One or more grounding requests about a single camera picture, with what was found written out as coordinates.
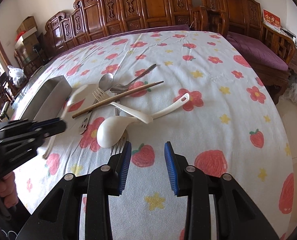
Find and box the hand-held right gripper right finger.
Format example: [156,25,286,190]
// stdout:
[164,141,280,240]

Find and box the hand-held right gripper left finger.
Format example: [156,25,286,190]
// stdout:
[15,141,132,240]

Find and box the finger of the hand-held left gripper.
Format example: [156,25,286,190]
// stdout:
[0,118,65,133]
[0,124,67,167]

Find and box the thin metal utensil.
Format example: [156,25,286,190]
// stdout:
[42,134,56,159]

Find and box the stainless steel utensil container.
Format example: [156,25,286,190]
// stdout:
[20,75,72,122]

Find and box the white plastic ladle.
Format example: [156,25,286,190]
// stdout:
[97,93,190,148]

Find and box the white plastic rice paddle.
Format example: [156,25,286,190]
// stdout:
[60,83,100,120]

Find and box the metal spoon with smiley handle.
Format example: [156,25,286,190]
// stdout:
[78,72,114,135]

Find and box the long metal spoon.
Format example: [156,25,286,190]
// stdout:
[110,64,157,93]

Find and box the brown wooden chopstick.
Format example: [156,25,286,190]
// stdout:
[72,81,164,118]
[72,82,163,119]

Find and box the person's left hand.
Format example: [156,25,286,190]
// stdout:
[0,172,19,210]

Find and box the clear plastic bag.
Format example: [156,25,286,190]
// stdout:
[7,65,24,85]

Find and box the dark wooden cabinet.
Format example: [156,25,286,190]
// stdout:
[13,47,45,78]

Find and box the cardboard box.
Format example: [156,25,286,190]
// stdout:
[16,16,37,34]
[22,32,40,53]

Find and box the person's black clothing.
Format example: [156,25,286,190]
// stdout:
[0,202,39,240]

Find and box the purple armchair cushion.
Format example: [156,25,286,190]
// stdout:
[225,31,289,71]

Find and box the grey fluffy bundle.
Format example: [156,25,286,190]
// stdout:
[286,75,297,103]

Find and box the carved wooden sofa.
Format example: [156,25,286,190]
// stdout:
[43,0,209,58]

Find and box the carved wooden armchair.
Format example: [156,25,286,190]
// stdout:
[200,0,297,105]

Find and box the red desk calendar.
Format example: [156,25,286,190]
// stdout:
[263,9,281,32]

